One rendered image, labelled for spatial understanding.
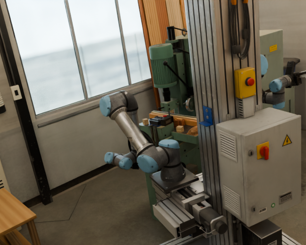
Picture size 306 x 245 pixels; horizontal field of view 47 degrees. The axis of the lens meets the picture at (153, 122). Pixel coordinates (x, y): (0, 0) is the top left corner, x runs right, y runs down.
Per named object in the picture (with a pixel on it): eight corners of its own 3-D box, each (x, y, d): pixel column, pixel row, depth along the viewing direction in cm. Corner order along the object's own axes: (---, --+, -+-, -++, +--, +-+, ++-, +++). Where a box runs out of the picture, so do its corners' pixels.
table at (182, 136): (129, 135, 280) (127, 128, 278) (155, 122, 300) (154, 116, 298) (188, 149, 238) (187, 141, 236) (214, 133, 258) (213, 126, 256)
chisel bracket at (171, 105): (161, 113, 276) (160, 102, 273) (173, 107, 285) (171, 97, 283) (168, 113, 271) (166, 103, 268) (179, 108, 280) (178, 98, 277)
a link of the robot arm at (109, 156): (109, 165, 223) (101, 162, 229) (122, 166, 231) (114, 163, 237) (112, 153, 223) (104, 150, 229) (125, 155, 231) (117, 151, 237)
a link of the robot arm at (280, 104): (272, 104, 234) (271, 88, 231) (287, 106, 226) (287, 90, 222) (265, 108, 230) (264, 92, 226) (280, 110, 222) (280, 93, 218)
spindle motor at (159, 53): (149, 87, 271) (143, 47, 260) (164, 82, 282) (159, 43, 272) (166, 89, 258) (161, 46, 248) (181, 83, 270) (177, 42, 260)
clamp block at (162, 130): (148, 136, 263) (147, 125, 260) (161, 130, 272) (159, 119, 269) (163, 140, 253) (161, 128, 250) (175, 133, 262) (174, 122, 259)
